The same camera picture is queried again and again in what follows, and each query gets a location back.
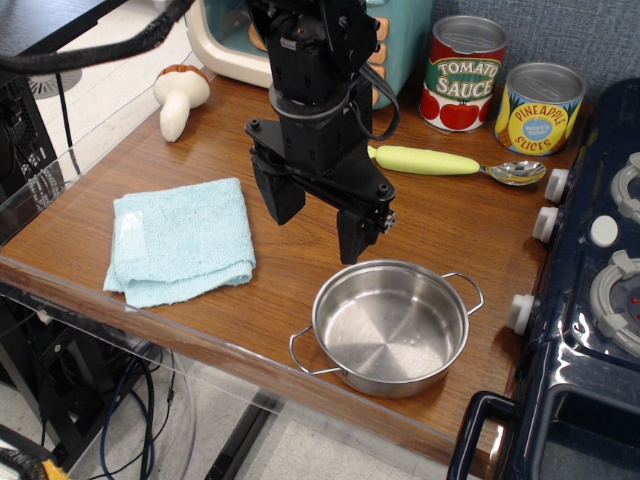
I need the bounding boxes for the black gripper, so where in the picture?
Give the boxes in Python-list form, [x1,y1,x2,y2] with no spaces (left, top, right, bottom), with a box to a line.
[245,102,395,265]

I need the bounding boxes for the spoon with green handle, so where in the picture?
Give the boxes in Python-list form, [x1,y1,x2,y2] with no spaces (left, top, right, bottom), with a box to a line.
[368,145,547,186]

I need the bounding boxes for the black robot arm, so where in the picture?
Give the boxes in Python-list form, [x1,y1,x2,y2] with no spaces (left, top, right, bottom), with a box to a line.
[246,1,400,264]

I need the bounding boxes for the light blue towel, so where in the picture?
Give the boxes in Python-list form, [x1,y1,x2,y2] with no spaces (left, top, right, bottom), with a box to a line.
[103,178,256,308]

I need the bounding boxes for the toy microwave teal and cream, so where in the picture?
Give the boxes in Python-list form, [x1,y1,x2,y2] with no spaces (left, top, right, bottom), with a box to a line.
[186,1,431,112]

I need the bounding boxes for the plush toy mushroom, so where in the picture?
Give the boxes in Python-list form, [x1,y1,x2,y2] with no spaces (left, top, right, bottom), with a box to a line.
[153,65,210,143]

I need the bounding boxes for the tomato sauce can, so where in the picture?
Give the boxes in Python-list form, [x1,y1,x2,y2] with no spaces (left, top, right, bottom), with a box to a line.
[419,15,508,132]

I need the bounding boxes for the white stove knob bottom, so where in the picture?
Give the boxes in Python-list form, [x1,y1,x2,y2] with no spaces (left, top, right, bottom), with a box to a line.
[506,294,535,335]

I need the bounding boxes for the white stove knob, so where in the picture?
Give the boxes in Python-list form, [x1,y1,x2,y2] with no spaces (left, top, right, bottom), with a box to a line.
[544,168,570,204]
[506,294,535,335]
[533,207,559,244]

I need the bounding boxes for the white stove knob middle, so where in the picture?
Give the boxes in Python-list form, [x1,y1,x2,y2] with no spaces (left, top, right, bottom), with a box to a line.
[533,207,559,244]

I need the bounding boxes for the white stove knob top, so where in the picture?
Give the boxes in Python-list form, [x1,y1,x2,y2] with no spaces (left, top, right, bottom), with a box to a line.
[544,168,570,204]

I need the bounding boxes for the pineapple slices can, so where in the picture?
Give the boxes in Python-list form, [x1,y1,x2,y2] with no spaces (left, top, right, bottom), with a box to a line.
[495,62,586,157]

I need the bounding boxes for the dark blue toy stove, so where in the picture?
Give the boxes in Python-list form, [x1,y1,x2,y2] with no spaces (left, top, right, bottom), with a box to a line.
[448,78,639,479]

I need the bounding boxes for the black desk top left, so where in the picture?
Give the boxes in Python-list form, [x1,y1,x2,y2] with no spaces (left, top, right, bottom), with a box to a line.
[1,0,124,59]

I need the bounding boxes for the steel pot with handles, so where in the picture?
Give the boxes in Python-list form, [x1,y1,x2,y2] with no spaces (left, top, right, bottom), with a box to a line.
[306,259,485,399]

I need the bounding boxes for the black braided cable sleeve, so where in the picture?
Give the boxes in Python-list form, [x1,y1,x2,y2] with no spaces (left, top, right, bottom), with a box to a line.
[0,0,194,76]

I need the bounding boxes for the cables under table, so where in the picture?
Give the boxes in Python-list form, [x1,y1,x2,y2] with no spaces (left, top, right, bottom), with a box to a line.
[37,349,196,480]

